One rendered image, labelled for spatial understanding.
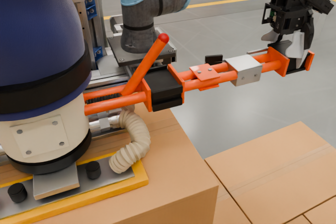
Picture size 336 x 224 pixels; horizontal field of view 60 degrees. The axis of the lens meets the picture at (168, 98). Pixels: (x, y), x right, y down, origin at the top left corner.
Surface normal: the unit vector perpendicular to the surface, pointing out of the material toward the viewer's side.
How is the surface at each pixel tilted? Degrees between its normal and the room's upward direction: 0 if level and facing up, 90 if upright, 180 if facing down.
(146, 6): 88
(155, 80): 0
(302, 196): 0
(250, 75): 90
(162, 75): 0
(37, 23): 72
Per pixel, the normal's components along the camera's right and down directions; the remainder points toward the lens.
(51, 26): 0.82, 0.06
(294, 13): 0.37, 0.55
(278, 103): 0.00, -0.79
